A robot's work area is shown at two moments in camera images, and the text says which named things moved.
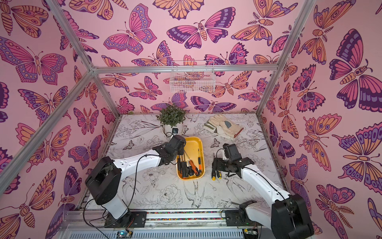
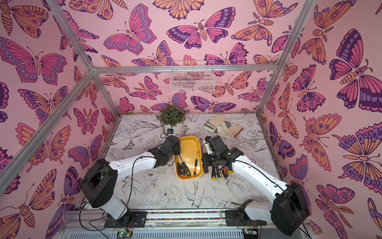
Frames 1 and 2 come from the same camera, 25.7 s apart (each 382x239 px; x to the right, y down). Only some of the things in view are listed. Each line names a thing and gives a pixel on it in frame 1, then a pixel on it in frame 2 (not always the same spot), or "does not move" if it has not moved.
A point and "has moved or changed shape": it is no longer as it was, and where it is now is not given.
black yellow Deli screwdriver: (214, 177) does not move
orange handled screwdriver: (195, 169) has moved or changed shape
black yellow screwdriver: (219, 175) does not move
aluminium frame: (43, 132) does not move
